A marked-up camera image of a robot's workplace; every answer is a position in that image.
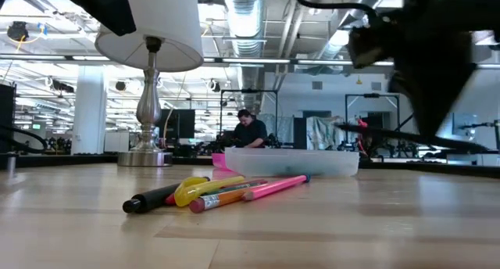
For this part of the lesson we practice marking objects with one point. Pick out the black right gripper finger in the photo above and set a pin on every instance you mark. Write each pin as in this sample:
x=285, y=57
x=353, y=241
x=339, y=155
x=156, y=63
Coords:
x=433, y=105

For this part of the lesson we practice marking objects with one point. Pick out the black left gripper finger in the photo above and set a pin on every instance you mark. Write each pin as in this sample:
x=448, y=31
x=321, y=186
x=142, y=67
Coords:
x=101, y=7

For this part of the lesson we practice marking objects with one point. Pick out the black marker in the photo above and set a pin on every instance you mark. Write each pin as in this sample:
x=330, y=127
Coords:
x=152, y=198
x=371, y=130

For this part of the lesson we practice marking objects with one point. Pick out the clear pencil box pink lid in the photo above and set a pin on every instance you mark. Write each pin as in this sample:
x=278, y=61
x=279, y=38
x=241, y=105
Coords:
x=293, y=163

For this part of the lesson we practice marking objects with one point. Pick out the pink pencil blue eraser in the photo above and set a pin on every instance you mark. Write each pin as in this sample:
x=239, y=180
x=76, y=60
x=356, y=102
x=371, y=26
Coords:
x=273, y=187

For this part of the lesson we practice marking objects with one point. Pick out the yellow highlighter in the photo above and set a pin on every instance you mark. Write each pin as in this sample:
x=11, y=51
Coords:
x=218, y=185

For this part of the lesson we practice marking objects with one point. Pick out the orange pencil pink eraser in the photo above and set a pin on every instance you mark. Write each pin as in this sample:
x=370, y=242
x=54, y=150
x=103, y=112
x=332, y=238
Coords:
x=222, y=200

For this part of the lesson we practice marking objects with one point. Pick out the clear plastic pencil box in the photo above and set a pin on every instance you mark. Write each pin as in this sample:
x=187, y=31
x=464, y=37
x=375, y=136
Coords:
x=58, y=161

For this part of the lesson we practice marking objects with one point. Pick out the black ceiling device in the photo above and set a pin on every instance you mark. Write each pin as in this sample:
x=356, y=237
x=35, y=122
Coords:
x=17, y=30

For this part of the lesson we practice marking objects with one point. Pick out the white pillar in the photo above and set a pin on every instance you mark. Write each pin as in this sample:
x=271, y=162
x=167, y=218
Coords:
x=90, y=112

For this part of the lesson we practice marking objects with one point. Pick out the white shade silver table lamp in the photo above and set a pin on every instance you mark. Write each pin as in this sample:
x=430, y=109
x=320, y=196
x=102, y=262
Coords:
x=148, y=105

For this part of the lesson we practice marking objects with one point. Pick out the pale patterned cloth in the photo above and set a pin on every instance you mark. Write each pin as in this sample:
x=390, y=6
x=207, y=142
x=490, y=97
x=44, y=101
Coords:
x=324, y=140

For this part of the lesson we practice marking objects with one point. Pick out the black monitor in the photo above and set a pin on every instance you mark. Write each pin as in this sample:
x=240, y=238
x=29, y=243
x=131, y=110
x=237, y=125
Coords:
x=183, y=124

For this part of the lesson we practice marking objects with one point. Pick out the black cabinet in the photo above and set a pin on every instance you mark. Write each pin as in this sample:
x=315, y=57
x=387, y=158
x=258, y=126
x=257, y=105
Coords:
x=7, y=116

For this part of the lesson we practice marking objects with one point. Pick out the long ceiling light strip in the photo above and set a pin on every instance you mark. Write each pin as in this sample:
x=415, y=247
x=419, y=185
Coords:
x=254, y=60

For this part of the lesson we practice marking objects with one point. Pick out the person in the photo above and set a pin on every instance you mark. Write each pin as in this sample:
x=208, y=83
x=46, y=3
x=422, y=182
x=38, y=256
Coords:
x=252, y=132

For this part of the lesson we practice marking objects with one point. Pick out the pale wall screen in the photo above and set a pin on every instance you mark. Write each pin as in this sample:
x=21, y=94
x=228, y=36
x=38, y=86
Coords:
x=465, y=124

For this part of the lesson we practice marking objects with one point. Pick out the black rig frame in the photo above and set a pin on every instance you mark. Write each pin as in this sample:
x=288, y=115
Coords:
x=250, y=91
x=371, y=95

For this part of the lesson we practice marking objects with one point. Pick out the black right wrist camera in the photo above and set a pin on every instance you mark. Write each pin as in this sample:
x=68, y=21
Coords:
x=371, y=42

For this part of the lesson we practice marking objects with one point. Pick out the silver ceiling air duct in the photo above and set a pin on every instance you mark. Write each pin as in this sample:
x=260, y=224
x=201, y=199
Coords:
x=246, y=26

